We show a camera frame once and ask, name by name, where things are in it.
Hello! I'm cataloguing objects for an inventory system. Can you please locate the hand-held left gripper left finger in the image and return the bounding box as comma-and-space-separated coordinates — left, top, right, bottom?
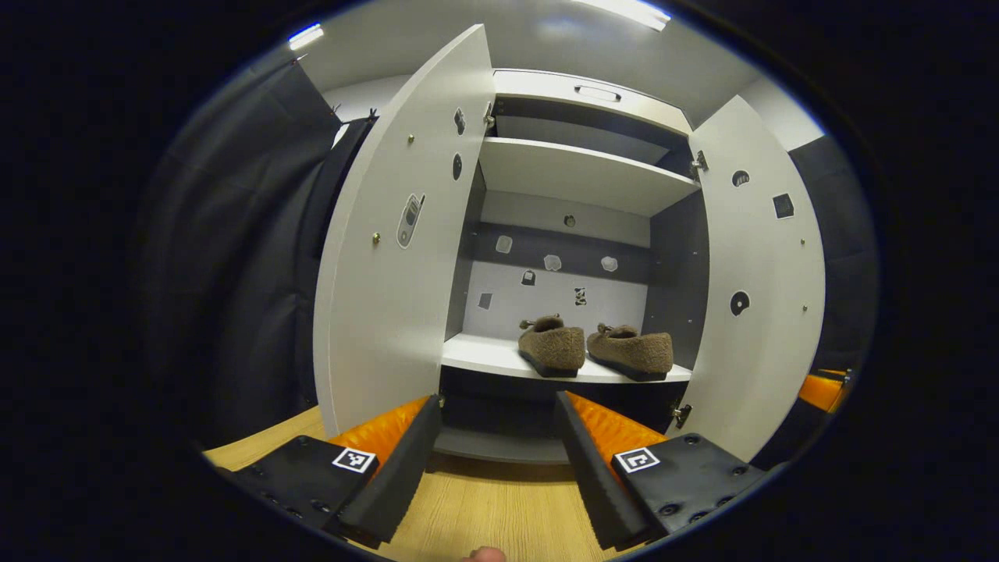
211, 394, 444, 551

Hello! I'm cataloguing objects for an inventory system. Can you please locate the white shoe cabinet door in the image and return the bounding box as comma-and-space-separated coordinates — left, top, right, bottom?
671, 95, 827, 461
312, 23, 496, 438

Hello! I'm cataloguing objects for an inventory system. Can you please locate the white shoe cabinet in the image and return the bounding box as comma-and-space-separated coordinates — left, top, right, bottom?
433, 69, 707, 465

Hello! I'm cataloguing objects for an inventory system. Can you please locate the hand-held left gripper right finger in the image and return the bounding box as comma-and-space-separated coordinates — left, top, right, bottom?
554, 390, 772, 553

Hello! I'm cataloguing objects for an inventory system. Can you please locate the brown fluffy shoe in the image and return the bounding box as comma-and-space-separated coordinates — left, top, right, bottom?
517, 315, 586, 379
587, 323, 674, 382

